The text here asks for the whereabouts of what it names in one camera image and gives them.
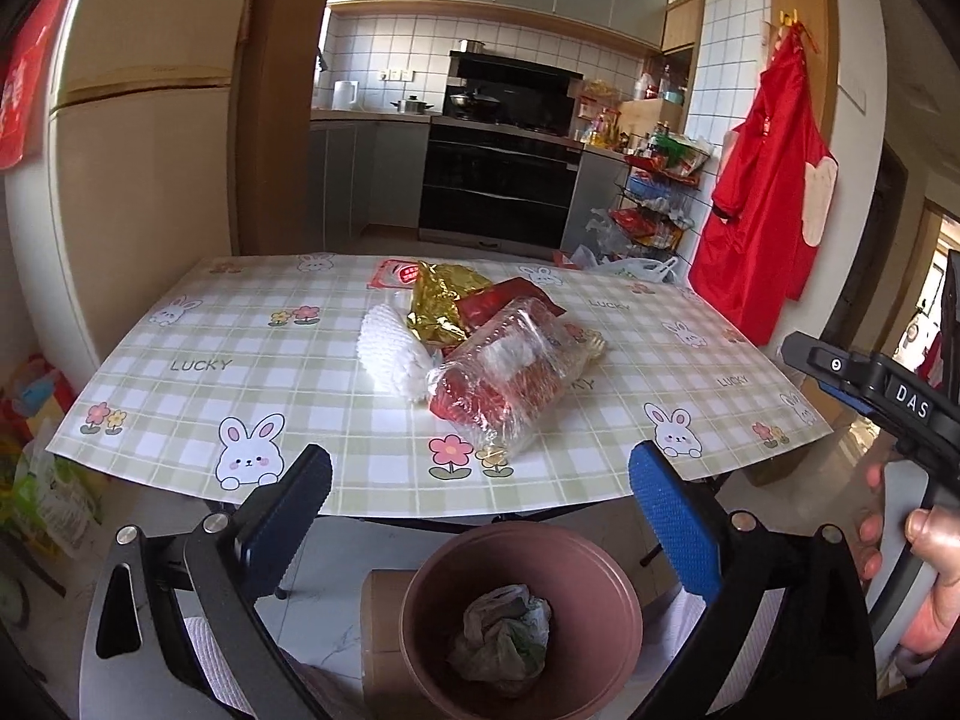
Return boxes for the white textured cloth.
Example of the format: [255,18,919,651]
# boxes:
[184,592,758,720]

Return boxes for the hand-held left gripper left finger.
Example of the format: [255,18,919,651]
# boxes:
[79,444,335,720]

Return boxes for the black wok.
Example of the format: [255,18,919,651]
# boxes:
[448,88,502,117]

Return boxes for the white foam fruit net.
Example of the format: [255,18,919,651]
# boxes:
[357,300,443,400]

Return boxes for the gold foil wrapper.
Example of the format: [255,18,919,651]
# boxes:
[407,261,496,350]

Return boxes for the clear plastic bag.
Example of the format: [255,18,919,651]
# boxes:
[585,210,627,256]

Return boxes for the clear plastic container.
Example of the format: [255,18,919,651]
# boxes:
[427,298,590,458]

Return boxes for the person's right hand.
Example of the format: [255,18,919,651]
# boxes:
[855,461,960,661]

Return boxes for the checked rabbit print tablecloth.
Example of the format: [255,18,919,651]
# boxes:
[45,251,837,518]

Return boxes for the cream refrigerator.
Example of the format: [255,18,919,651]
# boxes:
[4,0,241,391]

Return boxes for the black range hood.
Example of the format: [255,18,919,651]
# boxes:
[448,50,584,128]

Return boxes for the green white plastic bag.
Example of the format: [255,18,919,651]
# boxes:
[0,442,102,560]

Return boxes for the wooden shelf cabinet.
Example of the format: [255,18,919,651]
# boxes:
[660,0,707,136]

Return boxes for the pink brown plastic bin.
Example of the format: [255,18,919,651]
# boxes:
[400,523,644,720]

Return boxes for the red white clear tray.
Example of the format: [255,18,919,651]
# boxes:
[373,259,425,292]

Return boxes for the cluster of condiment bottles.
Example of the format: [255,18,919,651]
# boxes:
[574,79,638,151]

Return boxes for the brown cardboard box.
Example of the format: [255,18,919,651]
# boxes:
[360,570,421,720]

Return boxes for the red apron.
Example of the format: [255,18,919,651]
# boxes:
[688,34,839,346]

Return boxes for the black built-in oven stove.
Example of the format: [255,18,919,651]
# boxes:
[418,116,586,248]

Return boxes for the narrow grey cabinet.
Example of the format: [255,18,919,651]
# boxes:
[562,146,627,248]

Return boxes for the grey lower cabinets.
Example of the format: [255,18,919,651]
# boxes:
[307,116,432,237]

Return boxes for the red wall poster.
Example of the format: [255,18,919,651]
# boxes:
[0,0,91,170]

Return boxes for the black wire snack rack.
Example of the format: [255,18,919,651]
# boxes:
[611,131,713,271]

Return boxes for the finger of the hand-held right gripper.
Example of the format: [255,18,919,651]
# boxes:
[781,331,886,415]

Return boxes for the red orange snack packet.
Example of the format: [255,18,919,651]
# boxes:
[457,277,567,338]

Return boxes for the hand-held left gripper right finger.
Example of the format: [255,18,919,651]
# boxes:
[628,441,878,720]

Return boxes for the crumpled plastic bag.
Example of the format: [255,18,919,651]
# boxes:
[448,585,552,697]

